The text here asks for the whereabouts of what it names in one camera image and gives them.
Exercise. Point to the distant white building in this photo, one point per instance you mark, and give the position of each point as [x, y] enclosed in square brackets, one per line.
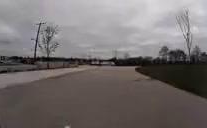
[102, 63]

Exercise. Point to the grey asphalt path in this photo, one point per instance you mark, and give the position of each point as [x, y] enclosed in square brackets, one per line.
[101, 100]

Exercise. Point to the small bare tree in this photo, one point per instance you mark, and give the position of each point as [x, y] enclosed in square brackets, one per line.
[48, 50]

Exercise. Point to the row of distant trees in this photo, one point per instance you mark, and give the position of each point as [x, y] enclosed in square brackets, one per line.
[172, 55]

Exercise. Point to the utility pole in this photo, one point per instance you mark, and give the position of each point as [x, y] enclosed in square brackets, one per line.
[36, 41]

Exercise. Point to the robot's own part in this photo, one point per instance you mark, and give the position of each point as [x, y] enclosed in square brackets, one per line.
[67, 126]

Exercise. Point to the dark grass verge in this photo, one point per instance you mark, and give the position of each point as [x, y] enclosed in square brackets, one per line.
[186, 79]

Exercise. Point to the tall bare tree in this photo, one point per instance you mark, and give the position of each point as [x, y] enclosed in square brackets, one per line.
[189, 40]

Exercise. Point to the pale concrete strip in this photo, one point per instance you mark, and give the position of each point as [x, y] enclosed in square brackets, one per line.
[14, 78]

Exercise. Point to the pale low wall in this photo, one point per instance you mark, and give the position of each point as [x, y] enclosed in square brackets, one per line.
[57, 64]

